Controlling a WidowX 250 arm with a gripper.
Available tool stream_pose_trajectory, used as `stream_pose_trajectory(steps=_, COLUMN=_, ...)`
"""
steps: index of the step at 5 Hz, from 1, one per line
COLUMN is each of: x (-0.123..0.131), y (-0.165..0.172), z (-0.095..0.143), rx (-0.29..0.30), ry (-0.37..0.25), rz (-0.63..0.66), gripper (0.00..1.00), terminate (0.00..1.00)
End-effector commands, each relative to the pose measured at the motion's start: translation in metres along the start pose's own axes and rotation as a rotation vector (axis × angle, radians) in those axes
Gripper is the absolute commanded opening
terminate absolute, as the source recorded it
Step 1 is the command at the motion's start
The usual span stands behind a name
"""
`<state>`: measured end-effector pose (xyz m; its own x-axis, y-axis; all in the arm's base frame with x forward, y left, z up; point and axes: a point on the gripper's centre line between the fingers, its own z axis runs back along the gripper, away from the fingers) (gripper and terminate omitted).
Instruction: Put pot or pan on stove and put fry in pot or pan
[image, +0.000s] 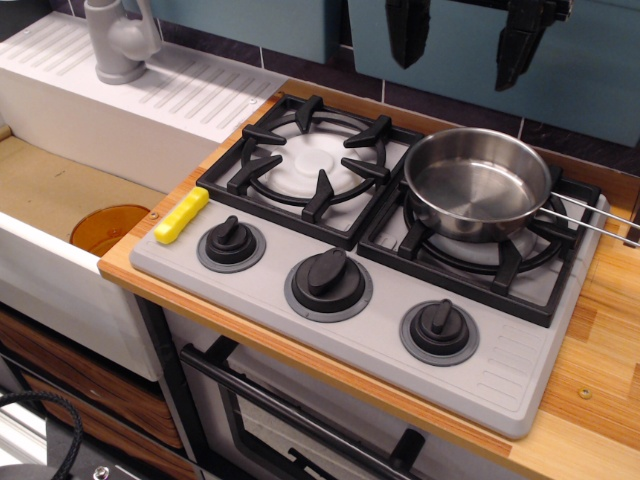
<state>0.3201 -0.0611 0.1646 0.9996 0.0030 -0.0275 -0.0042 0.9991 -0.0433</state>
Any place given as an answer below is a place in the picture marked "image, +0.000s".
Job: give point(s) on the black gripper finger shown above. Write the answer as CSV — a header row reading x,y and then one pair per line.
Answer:
x,y
408,23
526,23

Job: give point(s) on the stainless steel pan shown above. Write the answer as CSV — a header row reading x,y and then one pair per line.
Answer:
x,y
479,185

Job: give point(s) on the yellow toy fry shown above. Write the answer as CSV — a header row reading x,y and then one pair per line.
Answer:
x,y
169,229

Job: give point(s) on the grey toy stove top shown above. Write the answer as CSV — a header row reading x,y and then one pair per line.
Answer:
x,y
499,387

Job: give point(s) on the black middle stove knob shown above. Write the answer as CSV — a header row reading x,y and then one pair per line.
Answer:
x,y
329,287

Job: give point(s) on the black stove knob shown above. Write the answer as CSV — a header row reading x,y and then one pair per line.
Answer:
x,y
231,246
329,287
439,333

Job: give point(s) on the black left stove knob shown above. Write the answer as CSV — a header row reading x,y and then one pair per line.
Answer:
x,y
231,246

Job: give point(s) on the black right stove knob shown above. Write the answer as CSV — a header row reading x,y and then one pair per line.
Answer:
x,y
439,333

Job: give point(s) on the black left burner grate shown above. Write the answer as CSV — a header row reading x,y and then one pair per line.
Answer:
x,y
308,172

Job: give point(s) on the black burner grate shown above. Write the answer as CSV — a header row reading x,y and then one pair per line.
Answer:
x,y
530,275
308,172

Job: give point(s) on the black right burner grate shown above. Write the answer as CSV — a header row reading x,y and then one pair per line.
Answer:
x,y
530,275

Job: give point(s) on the grey toy faucet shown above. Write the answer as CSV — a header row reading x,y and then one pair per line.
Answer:
x,y
121,45

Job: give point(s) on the white toy sink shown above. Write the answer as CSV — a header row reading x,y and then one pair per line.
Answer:
x,y
71,145

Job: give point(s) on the orange plastic plate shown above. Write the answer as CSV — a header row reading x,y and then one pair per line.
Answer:
x,y
99,231

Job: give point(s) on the wooden drawer front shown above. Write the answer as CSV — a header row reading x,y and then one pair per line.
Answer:
x,y
121,411

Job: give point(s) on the teal right wall cabinet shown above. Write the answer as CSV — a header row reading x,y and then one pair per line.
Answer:
x,y
584,76

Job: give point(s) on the teal wall cabinet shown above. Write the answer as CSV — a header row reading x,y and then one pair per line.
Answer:
x,y
309,30
584,76

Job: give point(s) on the teal left wall cabinet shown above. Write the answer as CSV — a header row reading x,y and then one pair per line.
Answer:
x,y
309,30

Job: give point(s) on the oven door with black handle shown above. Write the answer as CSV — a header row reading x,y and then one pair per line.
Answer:
x,y
293,442

